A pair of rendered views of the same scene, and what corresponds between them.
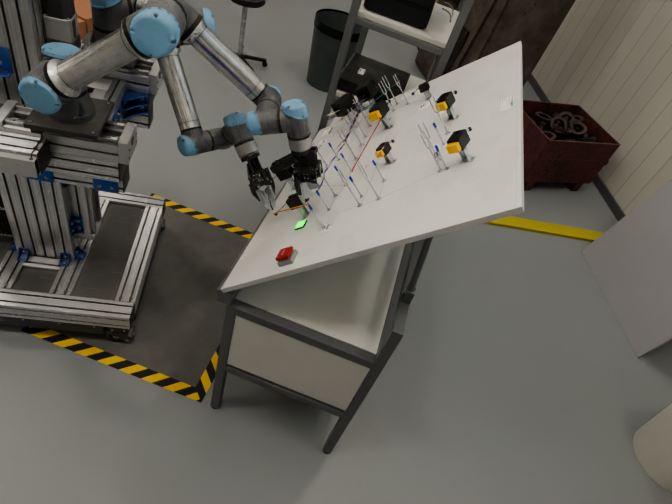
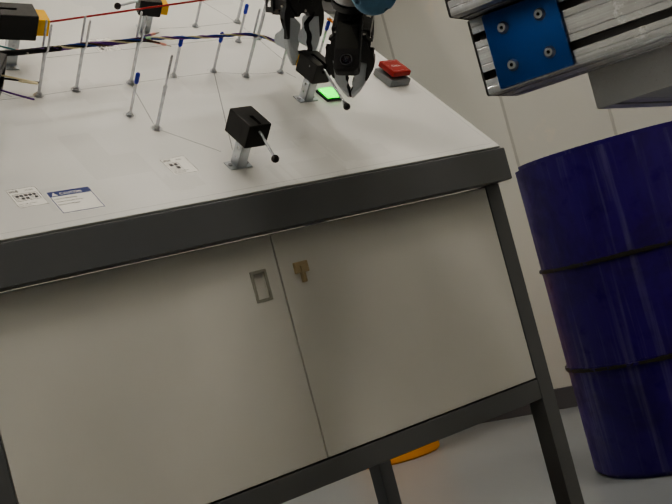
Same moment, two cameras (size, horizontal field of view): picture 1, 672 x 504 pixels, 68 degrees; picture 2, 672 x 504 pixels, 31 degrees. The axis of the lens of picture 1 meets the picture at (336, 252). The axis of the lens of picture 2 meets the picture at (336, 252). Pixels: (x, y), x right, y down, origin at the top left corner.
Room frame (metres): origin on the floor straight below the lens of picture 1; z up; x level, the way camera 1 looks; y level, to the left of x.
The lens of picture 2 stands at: (2.89, 1.90, 0.68)
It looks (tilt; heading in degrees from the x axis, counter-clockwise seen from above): 2 degrees up; 229
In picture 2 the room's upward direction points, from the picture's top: 15 degrees counter-clockwise
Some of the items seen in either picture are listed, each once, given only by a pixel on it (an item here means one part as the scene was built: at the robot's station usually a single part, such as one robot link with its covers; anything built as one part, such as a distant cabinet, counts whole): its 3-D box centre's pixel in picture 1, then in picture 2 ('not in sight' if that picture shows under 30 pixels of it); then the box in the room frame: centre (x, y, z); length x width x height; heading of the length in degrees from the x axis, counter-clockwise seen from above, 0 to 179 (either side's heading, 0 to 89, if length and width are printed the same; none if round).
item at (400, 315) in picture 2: not in sight; (411, 311); (1.36, 0.28, 0.60); 0.55 x 0.03 x 0.39; 179
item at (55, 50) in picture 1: (63, 67); not in sight; (1.30, 1.01, 1.33); 0.13 x 0.12 x 0.14; 14
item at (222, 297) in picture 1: (282, 201); (268, 212); (1.63, 0.30, 0.83); 1.18 x 0.06 x 0.06; 179
